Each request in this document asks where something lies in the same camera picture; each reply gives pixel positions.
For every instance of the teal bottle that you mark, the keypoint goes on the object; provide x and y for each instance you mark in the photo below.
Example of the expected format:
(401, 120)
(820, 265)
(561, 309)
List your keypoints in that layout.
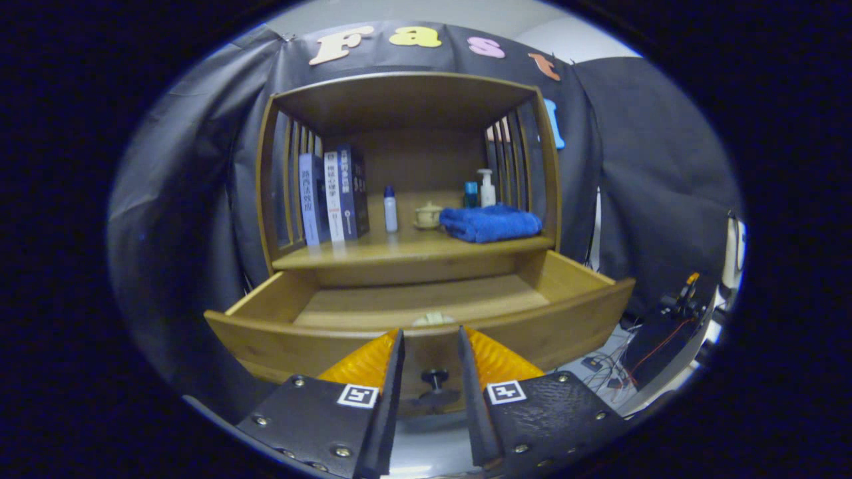
(470, 195)

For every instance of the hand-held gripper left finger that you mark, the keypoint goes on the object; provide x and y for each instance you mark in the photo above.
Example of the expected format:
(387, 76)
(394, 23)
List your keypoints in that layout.
(386, 412)

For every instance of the folded blue towel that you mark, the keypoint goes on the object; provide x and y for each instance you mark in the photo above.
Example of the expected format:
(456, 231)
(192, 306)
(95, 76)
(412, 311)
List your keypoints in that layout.
(492, 223)

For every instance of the dark side table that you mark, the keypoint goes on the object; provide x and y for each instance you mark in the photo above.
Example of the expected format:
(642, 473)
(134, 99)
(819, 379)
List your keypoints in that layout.
(665, 346)

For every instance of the wooden cabinet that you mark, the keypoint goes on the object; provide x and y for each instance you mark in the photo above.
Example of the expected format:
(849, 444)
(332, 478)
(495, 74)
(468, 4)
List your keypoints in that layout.
(413, 100)

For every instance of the wooden drawer with black knob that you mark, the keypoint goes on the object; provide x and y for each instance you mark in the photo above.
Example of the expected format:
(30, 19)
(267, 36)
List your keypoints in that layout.
(279, 346)

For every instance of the white book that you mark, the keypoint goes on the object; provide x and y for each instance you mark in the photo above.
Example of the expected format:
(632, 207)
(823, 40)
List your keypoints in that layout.
(334, 199)

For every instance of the dark blue book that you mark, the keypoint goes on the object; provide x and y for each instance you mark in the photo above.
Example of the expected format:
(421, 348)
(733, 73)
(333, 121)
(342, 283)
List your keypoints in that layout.
(353, 189)

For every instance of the small beige ceramic teapot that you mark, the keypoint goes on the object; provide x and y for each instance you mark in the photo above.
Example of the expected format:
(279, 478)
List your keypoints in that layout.
(428, 217)

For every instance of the white spray bottle blue cap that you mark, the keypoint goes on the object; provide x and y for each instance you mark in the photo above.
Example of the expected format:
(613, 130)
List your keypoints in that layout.
(391, 213)

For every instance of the wooden countertop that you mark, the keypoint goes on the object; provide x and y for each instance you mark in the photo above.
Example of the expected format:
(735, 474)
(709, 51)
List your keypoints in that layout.
(399, 247)

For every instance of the white pump bottle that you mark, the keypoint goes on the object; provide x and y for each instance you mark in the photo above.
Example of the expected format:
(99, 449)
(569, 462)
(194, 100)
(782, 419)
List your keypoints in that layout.
(487, 193)

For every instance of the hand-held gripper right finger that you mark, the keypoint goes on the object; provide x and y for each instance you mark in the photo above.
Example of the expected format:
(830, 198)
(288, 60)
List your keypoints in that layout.
(474, 412)

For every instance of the cream scrubber with white pad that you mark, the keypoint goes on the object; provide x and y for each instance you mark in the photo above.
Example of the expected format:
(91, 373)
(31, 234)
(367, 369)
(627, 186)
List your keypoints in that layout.
(432, 320)

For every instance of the orange and black tool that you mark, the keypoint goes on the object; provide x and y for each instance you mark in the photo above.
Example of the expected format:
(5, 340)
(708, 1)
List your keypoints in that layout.
(685, 296)

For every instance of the light blue book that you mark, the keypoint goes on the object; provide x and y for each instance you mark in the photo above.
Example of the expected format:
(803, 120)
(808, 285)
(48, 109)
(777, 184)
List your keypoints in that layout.
(309, 199)

